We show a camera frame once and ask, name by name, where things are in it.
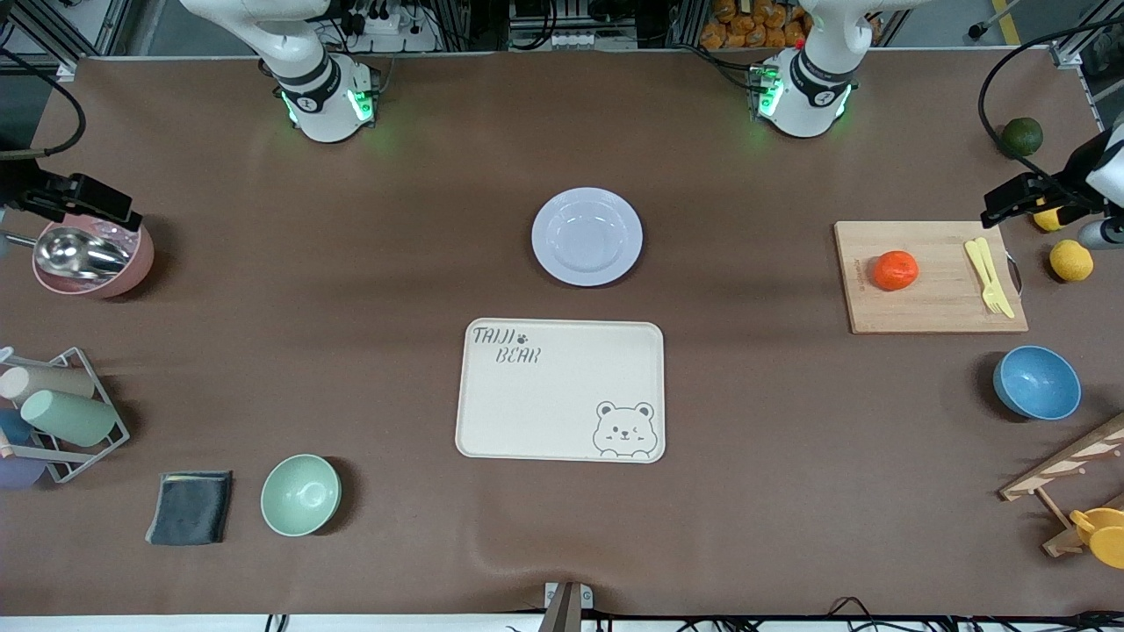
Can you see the wooden cutting board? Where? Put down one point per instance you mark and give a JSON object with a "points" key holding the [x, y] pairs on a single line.
{"points": [[922, 298]]}

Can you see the blue cup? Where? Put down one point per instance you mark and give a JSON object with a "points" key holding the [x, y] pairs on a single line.
{"points": [[13, 428]]}

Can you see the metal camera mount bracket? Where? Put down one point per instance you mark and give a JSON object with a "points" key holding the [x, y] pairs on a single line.
{"points": [[566, 606]]}

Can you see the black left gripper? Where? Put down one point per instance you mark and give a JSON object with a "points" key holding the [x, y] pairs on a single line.
{"points": [[1068, 176]]}

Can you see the orange fruit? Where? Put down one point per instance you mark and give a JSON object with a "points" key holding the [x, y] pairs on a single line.
{"points": [[895, 270]]}

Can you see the silver metal scoop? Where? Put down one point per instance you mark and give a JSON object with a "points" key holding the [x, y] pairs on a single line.
{"points": [[75, 253]]}

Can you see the wooden peg drying rack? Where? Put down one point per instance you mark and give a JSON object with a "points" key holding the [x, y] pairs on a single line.
{"points": [[1054, 468]]}

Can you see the pink bowl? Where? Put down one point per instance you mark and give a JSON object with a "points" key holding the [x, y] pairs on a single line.
{"points": [[132, 268]]}

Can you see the dark green round fruit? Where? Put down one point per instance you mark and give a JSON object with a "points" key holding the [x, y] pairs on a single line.
{"points": [[1022, 137]]}

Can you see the aluminium frame post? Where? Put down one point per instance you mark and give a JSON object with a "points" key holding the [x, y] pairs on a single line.
{"points": [[1067, 54]]}

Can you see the yellow mug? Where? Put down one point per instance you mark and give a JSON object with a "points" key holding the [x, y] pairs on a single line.
{"points": [[1105, 537]]}

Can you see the mint green cup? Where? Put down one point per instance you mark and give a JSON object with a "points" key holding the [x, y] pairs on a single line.
{"points": [[70, 418]]}

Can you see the blue bowl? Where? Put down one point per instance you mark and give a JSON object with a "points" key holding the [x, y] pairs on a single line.
{"points": [[1037, 383]]}

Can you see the purple cup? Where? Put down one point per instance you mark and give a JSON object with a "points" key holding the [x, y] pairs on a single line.
{"points": [[18, 474]]}

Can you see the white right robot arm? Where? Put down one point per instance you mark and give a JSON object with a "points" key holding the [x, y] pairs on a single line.
{"points": [[325, 105]]}

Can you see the pile of brown bread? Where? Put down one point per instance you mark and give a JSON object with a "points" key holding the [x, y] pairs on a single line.
{"points": [[738, 31]]}

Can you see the pale lavender round plate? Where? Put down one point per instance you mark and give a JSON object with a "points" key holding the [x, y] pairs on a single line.
{"points": [[587, 237]]}

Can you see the dark grey folded cloth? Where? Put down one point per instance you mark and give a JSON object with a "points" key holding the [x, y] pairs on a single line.
{"points": [[189, 509]]}

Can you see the yellow plastic knife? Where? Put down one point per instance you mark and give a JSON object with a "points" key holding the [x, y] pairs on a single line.
{"points": [[1007, 309]]}

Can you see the yellow lemon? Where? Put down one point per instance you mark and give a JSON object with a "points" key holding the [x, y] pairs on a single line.
{"points": [[1049, 219], [1071, 261]]}

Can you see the white empty power strip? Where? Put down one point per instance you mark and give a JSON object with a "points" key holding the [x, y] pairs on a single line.
{"points": [[580, 39]]}

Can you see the beige cup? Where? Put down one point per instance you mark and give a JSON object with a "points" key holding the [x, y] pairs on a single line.
{"points": [[53, 382]]}

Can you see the mint green bowl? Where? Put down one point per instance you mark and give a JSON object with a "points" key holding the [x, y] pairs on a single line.
{"points": [[300, 495]]}

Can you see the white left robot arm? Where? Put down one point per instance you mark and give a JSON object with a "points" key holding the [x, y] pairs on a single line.
{"points": [[803, 96]]}

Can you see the white power strip with plugs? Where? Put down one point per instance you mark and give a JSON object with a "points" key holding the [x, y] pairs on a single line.
{"points": [[395, 35]]}

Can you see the cream bear print tray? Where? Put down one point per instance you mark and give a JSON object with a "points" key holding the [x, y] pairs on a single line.
{"points": [[559, 391]]}

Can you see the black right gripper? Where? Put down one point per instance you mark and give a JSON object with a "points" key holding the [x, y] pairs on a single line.
{"points": [[19, 190]]}

